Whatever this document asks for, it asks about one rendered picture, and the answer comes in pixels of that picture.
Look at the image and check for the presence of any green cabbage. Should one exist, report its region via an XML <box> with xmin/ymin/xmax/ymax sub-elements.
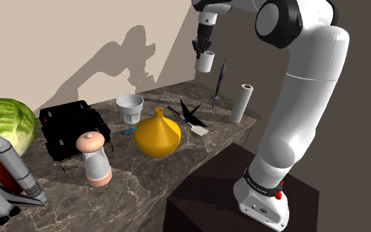
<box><xmin>0</xmin><ymin>98</ymin><xmax>38</xmax><ymax>158</ymax></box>

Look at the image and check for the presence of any black toaster appliance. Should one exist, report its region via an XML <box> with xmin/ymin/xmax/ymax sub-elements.
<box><xmin>38</xmin><ymin>100</ymin><xmax>114</xmax><ymax>173</ymax></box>

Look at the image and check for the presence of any dark sword letter opener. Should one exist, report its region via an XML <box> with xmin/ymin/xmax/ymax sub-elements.
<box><xmin>211</xmin><ymin>59</ymin><xmax>227</xmax><ymax>109</ymax></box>

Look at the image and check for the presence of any yellow round vase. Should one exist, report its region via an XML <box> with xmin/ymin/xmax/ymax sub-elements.
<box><xmin>133</xmin><ymin>107</ymin><xmax>182</xmax><ymax>158</ymax></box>

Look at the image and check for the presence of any grey ribbed tumbler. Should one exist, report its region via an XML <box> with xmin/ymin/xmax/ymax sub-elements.
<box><xmin>115</xmin><ymin>94</ymin><xmax>144</xmax><ymax>125</ymax></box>

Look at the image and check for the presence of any black origami crane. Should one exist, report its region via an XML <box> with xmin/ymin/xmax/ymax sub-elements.
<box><xmin>179</xmin><ymin>98</ymin><xmax>208</xmax><ymax>128</ymax></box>

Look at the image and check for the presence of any white cup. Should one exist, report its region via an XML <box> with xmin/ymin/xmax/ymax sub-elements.
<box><xmin>194</xmin><ymin>50</ymin><xmax>215</xmax><ymax>73</ymax></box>

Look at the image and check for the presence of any black handled spatula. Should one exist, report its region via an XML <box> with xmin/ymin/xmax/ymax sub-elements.
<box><xmin>167</xmin><ymin>105</ymin><xmax>210</xmax><ymax>137</ymax></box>

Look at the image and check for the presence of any pink and grey pepper mill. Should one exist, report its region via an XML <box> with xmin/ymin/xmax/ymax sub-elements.
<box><xmin>76</xmin><ymin>131</ymin><xmax>113</xmax><ymax>188</ymax></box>

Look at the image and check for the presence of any white paper towel roll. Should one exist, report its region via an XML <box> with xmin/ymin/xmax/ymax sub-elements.
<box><xmin>229</xmin><ymin>84</ymin><xmax>254</xmax><ymax>125</ymax></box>

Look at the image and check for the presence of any dark robot stand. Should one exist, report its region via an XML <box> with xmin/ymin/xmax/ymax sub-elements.
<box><xmin>163</xmin><ymin>142</ymin><xmax>320</xmax><ymax>232</ymax></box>

